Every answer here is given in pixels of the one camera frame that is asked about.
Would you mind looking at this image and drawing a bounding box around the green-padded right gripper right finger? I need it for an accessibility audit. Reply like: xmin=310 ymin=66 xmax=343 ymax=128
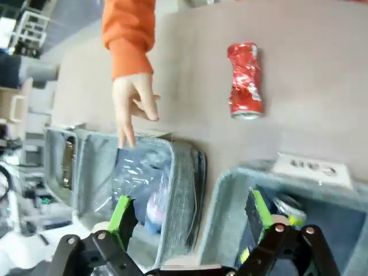
xmin=235 ymin=189 xmax=340 ymax=276

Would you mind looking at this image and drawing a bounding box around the green-padded right gripper left finger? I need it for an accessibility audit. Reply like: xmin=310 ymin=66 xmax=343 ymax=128
xmin=44 ymin=194 xmax=144 ymax=276

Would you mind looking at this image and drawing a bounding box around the clear plastic bottle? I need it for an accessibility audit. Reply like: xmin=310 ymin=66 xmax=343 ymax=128
xmin=126 ymin=160 xmax=173 ymax=234

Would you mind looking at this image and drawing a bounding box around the forearm in orange sleeve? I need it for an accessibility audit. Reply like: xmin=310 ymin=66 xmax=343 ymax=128
xmin=101 ymin=0 xmax=158 ymax=81

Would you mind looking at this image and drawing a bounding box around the white can label tag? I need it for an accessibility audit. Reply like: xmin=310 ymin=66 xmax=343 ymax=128
xmin=271 ymin=154 xmax=353 ymax=189

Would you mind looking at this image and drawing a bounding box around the grey fabric basket with label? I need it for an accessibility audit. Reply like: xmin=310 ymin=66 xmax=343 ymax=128
xmin=198 ymin=159 xmax=368 ymax=276

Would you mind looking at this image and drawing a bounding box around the crushed red soda can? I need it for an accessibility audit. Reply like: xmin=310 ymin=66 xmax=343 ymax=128
xmin=227 ymin=42 xmax=265 ymax=120

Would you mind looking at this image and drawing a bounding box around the person's bare hand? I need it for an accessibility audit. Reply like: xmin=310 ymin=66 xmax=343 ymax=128
xmin=112 ymin=73 xmax=161 ymax=149

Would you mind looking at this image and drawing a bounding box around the light wooden crate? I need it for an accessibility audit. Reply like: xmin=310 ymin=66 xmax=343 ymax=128
xmin=0 ymin=77 xmax=34 ymax=124

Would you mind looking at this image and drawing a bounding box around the grey cylinder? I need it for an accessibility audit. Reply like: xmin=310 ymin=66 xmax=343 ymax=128
xmin=27 ymin=63 xmax=60 ymax=83

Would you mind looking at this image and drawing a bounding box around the white shelf rack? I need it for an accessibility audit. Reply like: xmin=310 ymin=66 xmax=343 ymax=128
xmin=11 ymin=10 xmax=48 ymax=47

